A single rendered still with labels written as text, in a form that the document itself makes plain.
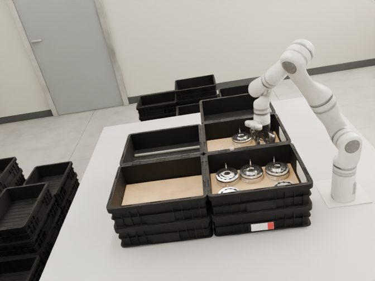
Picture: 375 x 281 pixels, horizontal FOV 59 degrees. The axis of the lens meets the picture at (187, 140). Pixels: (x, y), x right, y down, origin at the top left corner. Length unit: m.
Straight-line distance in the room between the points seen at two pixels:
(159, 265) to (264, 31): 3.54
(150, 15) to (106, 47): 0.68
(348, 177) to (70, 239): 1.24
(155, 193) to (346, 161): 0.81
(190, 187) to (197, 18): 3.07
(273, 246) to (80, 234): 0.86
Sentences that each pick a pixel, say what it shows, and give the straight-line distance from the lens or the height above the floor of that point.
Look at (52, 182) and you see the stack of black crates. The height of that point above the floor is 0.38.
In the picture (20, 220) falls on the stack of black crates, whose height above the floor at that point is 0.49.
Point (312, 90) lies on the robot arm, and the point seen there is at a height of 1.25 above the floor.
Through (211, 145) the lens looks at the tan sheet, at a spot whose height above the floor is 0.83.
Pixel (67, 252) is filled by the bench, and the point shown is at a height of 0.70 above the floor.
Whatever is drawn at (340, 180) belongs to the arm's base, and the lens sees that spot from 1.52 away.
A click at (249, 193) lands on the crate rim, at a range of 1.28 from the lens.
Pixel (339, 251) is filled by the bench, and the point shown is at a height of 0.70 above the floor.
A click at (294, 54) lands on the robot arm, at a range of 1.19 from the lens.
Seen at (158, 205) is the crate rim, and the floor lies 0.92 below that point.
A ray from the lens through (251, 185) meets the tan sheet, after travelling 1.45.
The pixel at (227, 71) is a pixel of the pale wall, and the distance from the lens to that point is 4.49.
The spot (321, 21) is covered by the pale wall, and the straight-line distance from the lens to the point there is 4.62.
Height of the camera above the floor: 1.75
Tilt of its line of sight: 30 degrees down
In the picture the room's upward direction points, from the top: 11 degrees counter-clockwise
